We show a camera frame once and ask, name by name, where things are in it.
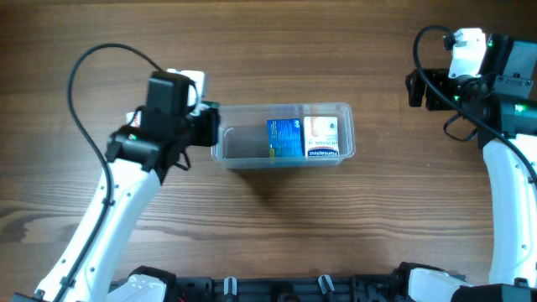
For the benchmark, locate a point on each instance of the white Hansaplast box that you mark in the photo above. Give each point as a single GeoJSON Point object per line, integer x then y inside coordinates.
{"type": "Point", "coordinates": [321, 136]}

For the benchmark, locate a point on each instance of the blue medicine box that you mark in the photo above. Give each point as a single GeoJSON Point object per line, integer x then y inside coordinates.
{"type": "Point", "coordinates": [285, 138]}

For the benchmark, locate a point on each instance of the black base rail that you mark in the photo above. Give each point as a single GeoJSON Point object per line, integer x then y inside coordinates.
{"type": "Point", "coordinates": [357, 288]}

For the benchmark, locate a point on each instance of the white Panadol box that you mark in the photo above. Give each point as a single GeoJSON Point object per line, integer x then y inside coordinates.
{"type": "Point", "coordinates": [133, 119]}

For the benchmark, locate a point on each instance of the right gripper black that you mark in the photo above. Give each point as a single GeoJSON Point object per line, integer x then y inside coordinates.
{"type": "Point", "coordinates": [415, 88]}

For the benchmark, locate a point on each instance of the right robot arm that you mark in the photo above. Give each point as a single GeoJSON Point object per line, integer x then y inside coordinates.
{"type": "Point", "coordinates": [488, 83]}

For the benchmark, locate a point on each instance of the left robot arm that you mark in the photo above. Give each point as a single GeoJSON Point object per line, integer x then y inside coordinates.
{"type": "Point", "coordinates": [138, 158]}

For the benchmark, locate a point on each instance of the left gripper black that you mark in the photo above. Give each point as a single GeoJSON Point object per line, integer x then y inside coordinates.
{"type": "Point", "coordinates": [211, 127]}

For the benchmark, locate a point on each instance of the green Zam-Buk box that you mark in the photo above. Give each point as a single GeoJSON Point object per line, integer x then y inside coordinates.
{"type": "Point", "coordinates": [208, 104]}

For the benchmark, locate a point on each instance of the clear plastic container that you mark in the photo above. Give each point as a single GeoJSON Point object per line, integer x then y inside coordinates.
{"type": "Point", "coordinates": [243, 137]}

